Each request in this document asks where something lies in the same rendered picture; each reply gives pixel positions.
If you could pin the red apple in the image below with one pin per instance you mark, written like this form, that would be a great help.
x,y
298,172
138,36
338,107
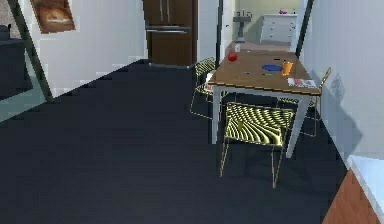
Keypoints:
x,y
232,57

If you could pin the brown wooden table white legs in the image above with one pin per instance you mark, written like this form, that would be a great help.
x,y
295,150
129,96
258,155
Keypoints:
x,y
253,75

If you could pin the dark brown fridge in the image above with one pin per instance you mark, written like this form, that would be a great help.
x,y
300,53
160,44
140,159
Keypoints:
x,y
170,43

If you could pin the clear glass cup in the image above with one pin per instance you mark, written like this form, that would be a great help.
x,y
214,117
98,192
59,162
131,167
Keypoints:
x,y
237,47

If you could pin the blue plate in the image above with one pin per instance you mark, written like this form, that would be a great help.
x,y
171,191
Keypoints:
x,y
271,67

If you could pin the orange cup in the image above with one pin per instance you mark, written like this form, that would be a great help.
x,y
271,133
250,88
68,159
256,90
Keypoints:
x,y
286,68

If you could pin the white red paper booklet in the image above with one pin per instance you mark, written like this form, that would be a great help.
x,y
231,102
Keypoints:
x,y
301,82

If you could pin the white chest of drawers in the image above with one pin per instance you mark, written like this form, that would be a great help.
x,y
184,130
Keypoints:
x,y
278,28

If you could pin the purple small object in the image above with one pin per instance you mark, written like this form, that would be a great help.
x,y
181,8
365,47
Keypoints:
x,y
283,12

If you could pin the dark sofa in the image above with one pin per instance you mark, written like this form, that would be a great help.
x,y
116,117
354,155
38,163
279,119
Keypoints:
x,y
11,63

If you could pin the brown framed wall picture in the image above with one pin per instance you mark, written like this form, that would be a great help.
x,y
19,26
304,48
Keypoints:
x,y
53,15

